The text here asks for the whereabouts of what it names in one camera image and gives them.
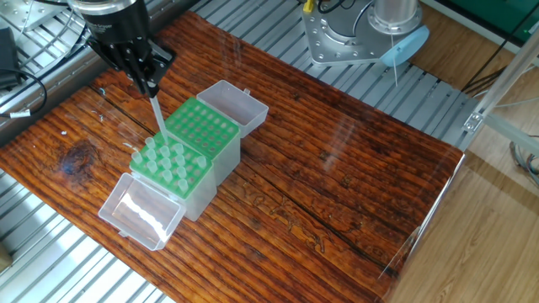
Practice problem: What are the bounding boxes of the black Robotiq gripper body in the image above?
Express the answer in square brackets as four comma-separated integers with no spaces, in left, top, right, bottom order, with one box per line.
[84,10,157,65]

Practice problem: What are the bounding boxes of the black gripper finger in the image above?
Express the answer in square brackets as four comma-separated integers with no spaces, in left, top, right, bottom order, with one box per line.
[86,40,154,95]
[140,47,178,95]

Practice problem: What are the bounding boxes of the green rack clear tip box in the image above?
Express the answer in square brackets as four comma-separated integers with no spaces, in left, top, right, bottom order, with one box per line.
[163,81,269,188]
[99,133,220,252]

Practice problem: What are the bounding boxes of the perforated silver metal plate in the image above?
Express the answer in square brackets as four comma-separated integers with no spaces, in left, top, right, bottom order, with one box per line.
[0,0,72,35]

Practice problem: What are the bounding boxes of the small black device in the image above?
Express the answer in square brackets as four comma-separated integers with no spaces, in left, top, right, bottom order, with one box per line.
[0,29,18,75]

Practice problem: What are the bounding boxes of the glossy wooden table board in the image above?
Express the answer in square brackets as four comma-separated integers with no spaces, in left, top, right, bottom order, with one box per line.
[0,17,467,303]

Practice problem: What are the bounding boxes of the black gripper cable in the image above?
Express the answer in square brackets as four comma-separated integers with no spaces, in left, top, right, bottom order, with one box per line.
[0,66,51,117]

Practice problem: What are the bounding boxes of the silver robot mount plate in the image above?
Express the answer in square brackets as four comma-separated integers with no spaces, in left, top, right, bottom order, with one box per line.
[302,7,398,70]

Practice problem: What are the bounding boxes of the aluminium frame post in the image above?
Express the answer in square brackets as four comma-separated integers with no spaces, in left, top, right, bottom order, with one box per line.
[462,42,539,140]

